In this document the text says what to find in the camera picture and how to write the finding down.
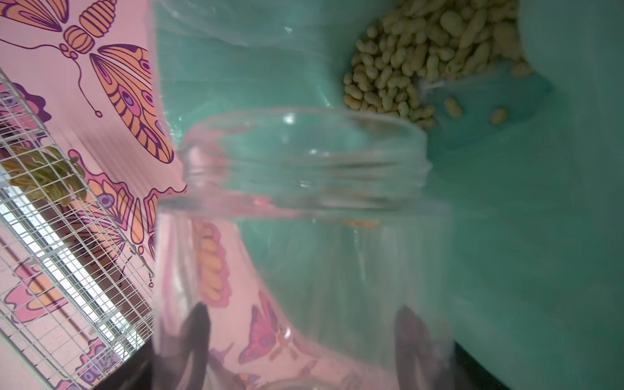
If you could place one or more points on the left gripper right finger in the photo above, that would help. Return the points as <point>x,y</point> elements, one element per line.
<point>420,364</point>

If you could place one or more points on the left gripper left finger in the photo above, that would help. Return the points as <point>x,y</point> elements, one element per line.
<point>168,361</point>

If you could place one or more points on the brown-lid peanut jar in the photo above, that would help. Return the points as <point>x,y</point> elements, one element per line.
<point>302,252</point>

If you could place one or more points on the pile of dumped peanuts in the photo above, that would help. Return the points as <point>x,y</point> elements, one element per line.
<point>421,44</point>

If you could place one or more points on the teal plastic trash bin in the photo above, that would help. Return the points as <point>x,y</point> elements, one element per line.
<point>536,260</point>

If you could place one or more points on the clear plastic bin liner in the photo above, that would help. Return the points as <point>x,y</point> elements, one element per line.
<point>218,57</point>

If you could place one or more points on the white wire basket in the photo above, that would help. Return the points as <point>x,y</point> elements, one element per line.
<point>75,293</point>

